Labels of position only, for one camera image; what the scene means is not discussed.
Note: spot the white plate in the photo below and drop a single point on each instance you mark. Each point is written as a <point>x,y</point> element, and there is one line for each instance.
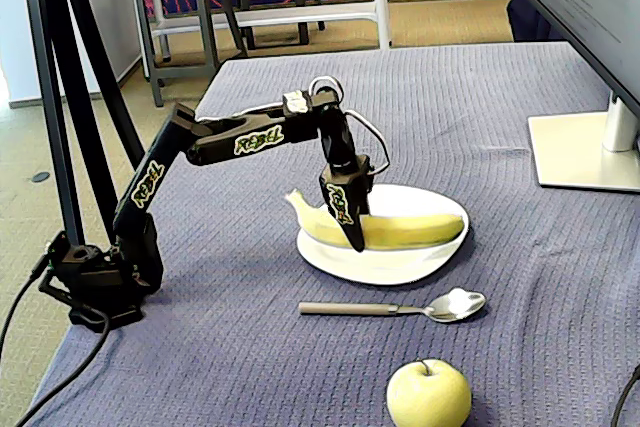
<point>380,267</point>

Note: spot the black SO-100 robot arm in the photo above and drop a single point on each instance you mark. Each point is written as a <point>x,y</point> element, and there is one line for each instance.
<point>150,182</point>

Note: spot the blue-grey woven tablecloth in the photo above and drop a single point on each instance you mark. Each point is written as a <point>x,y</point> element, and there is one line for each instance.
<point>475,97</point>

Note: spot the black round floor socket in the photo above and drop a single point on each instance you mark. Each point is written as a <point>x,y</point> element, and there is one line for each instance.
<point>40,177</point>

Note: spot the black tripod stand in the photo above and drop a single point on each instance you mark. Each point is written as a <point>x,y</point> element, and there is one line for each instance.
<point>47,47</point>

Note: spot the green apple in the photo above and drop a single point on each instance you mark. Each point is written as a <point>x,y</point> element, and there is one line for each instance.
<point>430,397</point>

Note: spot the yellow banana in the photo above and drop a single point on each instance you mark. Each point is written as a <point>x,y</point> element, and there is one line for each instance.
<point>410,232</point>

